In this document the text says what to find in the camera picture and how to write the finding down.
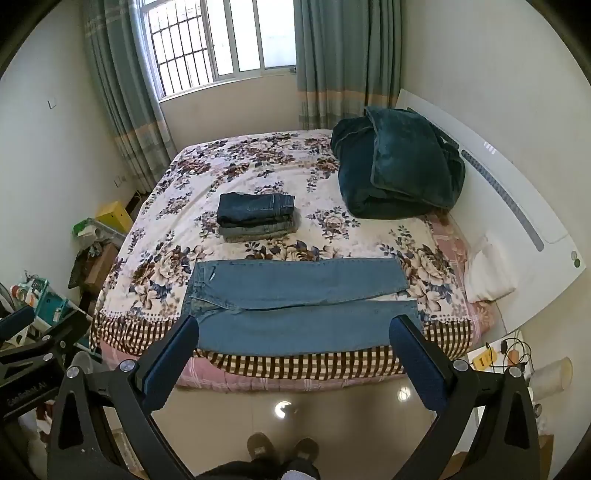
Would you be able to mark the person's left slipper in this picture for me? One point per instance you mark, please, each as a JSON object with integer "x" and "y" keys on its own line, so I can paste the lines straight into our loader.
{"x": 260, "y": 445}

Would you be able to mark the barred window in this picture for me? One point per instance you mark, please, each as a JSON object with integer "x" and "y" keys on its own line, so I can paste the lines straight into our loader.
{"x": 221, "y": 37}

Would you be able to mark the wall socket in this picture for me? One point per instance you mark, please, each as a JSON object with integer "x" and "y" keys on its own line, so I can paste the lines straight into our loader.
{"x": 120, "y": 180}

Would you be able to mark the white nightstand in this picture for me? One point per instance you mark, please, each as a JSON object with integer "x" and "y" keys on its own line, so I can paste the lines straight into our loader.
{"x": 531, "y": 415}

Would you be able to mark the dark blue folded jeans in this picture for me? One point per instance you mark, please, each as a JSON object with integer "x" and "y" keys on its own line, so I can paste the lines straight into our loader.
{"x": 254, "y": 207}

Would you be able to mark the teal striped curtain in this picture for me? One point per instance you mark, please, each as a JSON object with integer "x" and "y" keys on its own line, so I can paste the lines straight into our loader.
{"x": 346, "y": 60}
{"x": 122, "y": 92}

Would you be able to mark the person's slipper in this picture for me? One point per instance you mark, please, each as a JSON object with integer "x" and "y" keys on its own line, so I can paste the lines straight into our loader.
{"x": 307, "y": 450}
{"x": 260, "y": 445}

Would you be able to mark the floral printed blanket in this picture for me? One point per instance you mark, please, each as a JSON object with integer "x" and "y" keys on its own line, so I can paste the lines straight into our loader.
{"x": 277, "y": 170}

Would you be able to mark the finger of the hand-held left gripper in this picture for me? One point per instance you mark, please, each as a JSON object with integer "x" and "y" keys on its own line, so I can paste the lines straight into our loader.
{"x": 41, "y": 348}
{"x": 16, "y": 323}

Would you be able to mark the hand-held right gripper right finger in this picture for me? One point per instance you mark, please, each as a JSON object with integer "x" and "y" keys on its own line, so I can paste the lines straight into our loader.
{"x": 418, "y": 367}

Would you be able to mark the yellow box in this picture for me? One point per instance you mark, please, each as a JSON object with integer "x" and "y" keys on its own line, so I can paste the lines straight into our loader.
{"x": 114, "y": 217}

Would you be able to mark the person's right slipper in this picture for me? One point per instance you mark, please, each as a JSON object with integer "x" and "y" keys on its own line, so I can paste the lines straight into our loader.
{"x": 307, "y": 450}

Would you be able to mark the green and white container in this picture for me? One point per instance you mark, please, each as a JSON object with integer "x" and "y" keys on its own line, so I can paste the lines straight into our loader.
{"x": 94, "y": 230}

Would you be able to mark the light blue jeans pants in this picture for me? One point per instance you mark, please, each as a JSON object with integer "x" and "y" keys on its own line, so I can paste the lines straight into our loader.
{"x": 300, "y": 318}

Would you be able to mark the brown cardboard box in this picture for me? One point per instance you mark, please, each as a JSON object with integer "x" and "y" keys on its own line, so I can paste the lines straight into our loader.
{"x": 101, "y": 267}

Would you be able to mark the grey-blue folded jeans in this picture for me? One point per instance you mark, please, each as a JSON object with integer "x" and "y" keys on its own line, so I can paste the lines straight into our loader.
{"x": 258, "y": 230}

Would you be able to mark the teal box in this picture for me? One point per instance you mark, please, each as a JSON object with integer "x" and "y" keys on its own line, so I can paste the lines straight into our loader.
{"x": 53, "y": 302}

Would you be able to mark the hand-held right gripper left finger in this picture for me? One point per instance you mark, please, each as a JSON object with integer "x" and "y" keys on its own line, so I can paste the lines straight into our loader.
{"x": 170, "y": 367}

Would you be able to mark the person's dark trouser legs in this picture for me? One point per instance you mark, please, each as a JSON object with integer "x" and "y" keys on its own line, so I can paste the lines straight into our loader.
{"x": 258, "y": 470}

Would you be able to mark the white pillow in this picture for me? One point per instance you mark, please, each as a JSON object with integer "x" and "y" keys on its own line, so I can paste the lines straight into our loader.
{"x": 489, "y": 272}

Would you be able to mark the white headboard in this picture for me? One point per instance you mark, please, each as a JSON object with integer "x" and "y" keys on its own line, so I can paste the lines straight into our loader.
{"x": 517, "y": 194}

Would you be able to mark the bed with pink sheet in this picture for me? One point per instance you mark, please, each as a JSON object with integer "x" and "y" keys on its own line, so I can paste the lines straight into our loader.
{"x": 258, "y": 381}

